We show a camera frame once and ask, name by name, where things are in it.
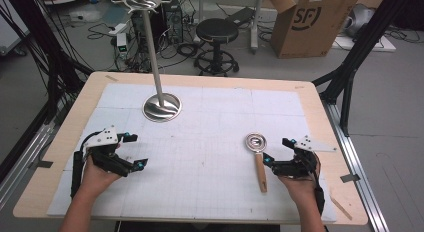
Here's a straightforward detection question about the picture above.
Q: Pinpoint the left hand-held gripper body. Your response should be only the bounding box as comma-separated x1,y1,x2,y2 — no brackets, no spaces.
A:
81,125,131,178

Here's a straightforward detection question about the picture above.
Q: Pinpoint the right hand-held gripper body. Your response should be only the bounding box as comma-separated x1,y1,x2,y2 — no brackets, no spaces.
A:
273,135,338,179

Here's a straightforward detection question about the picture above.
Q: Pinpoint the person's right hand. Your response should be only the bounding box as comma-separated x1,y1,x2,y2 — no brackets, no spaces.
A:
277,154,323,204

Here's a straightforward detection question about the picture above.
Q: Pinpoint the person's left hand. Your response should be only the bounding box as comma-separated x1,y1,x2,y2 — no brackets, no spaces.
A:
79,154,123,197

